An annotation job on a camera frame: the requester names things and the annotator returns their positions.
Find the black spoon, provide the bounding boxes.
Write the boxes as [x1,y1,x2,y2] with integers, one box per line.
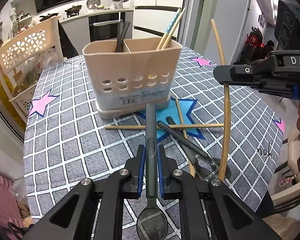
[136,102,168,239]

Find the long bamboo chopstick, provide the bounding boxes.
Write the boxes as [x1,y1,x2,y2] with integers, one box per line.
[211,18,231,181]

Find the grey checkered star tablecloth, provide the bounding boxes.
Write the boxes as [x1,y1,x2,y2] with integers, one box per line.
[24,48,283,222]

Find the bamboo chopstick in holder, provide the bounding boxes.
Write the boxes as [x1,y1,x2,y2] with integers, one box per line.
[161,8,185,49]

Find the pink plastic stool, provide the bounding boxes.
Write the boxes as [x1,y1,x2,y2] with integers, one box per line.
[0,176,23,228]

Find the blue patterned chopstick in holder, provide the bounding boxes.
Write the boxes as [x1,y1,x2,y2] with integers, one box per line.
[157,8,181,50]

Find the beige plastic utensil holder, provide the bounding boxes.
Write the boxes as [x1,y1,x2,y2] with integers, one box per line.
[82,37,182,119]

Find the white refrigerator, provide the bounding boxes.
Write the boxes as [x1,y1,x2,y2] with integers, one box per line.
[132,0,184,39]

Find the black built-in oven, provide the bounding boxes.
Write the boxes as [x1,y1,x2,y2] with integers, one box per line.
[88,12,126,42]

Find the black wok on stove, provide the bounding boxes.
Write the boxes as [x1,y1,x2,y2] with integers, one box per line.
[65,5,82,18]

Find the beige flower-cutout storage rack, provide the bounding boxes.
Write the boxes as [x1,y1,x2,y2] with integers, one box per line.
[0,16,64,121]

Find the black utensil handles in holder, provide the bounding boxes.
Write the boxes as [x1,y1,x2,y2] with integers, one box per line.
[115,21,130,53]

